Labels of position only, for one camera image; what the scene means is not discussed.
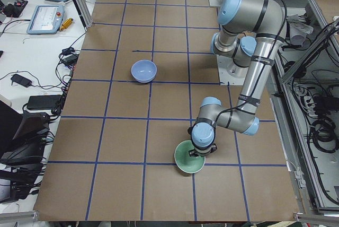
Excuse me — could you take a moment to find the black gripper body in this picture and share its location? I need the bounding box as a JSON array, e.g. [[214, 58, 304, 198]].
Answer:
[[189, 144, 217, 157]]

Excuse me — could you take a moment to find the green bowl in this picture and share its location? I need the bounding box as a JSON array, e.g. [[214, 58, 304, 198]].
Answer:
[[174, 140, 206, 174]]

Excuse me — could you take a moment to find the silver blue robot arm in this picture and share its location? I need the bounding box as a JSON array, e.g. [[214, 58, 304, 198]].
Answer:
[[188, 0, 287, 157]]

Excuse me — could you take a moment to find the light blue bowl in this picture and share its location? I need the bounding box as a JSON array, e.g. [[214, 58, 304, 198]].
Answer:
[[131, 60, 157, 83]]

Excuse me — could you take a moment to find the brown paper table mat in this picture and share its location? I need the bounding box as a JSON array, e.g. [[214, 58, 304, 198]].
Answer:
[[34, 0, 298, 221]]

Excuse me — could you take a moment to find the crumpled grey cloth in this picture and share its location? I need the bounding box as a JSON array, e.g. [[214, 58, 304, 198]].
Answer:
[[287, 8, 314, 46]]

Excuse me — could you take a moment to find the black power brick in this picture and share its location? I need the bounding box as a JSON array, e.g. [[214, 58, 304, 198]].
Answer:
[[26, 94, 61, 110]]

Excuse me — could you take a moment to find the yellow cylindrical tool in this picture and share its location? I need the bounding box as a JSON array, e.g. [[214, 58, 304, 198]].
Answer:
[[59, 18, 74, 31]]

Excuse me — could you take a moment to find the lower teach pendant tablet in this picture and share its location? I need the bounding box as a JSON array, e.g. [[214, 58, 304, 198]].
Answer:
[[26, 5, 65, 35]]

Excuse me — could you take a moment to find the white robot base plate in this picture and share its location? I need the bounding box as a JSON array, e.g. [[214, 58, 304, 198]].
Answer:
[[209, 0, 248, 85]]

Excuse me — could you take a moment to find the aluminium frame rail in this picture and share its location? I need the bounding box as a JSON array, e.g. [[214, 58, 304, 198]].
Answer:
[[280, 19, 338, 84]]

